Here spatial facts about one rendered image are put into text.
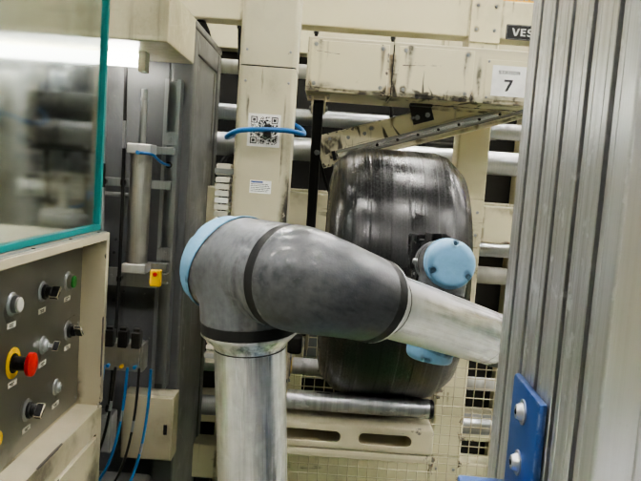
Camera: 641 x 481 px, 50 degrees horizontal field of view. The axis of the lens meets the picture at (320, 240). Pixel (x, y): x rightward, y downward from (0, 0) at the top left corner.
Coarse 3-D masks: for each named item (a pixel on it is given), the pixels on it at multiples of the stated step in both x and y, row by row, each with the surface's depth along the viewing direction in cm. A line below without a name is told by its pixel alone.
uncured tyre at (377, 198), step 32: (352, 160) 155; (384, 160) 154; (416, 160) 155; (448, 160) 159; (352, 192) 146; (384, 192) 145; (416, 192) 146; (448, 192) 147; (352, 224) 142; (384, 224) 141; (416, 224) 142; (448, 224) 142; (384, 256) 140; (320, 352) 152; (352, 352) 144; (384, 352) 144; (352, 384) 152; (384, 384) 151; (416, 384) 150
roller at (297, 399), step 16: (288, 400) 156; (304, 400) 156; (320, 400) 156; (336, 400) 156; (352, 400) 156; (368, 400) 156; (384, 400) 157; (400, 400) 157; (416, 400) 157; (400, 416) 157; (416, 416) 157; (432, 416) 157
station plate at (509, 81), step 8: (496, 72) 182; (504, 72) 182; (512, 72) 182; (520, 72) 182; (496, 80) 182; (504, 80) 182; (512, 80) 182; (520, 80) 182; (496, 88) 182; (504, 88) 182; (512, 88) 182; (520, 88) 182; (512, 96) 182; (520, 96) 182
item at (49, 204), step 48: (0, 0) 95; (48, 0) 111; (96, 0) 133; (0, 48) 96; (48, 48) 112; (96, 48) 135; (0, 96) 97; (48, 96) 114; (96, 96) 137; (0, 144) 98; (48, 144) 115; (96, 144) 139; (0, 192) 100; (48, 192) 117; (96, 192) 142; (0, 240) 101; (48, 240) 116
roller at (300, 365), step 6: (294, 360) 185; (300, 360) 185; (306, 360) 185; (312, 360) 185; (294, 366) 184; (300, 366) 184; (306, 366) 184; (312, 366) 184; (318, 366) 184; (294, 372) 185; (300, 372) 184; (306, 372) 184; (312, 372) 184; (318, 372) 184
